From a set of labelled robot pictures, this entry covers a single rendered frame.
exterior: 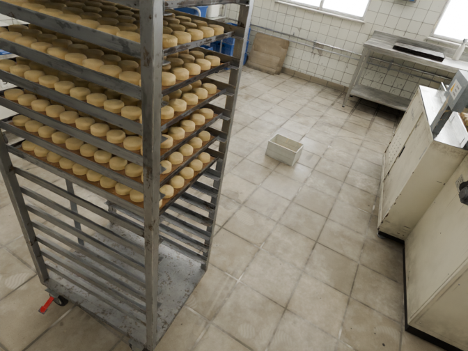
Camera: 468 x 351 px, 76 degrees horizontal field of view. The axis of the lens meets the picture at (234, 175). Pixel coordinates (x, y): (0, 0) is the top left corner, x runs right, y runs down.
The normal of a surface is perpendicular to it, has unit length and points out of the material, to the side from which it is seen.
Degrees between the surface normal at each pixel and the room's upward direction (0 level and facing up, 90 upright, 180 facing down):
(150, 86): 90
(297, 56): 90
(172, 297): 0
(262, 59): 66
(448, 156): 90
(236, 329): 0
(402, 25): 90
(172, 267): 0
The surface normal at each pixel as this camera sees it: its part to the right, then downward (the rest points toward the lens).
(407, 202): -0.41, 0.48
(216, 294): 0.16, -0.80
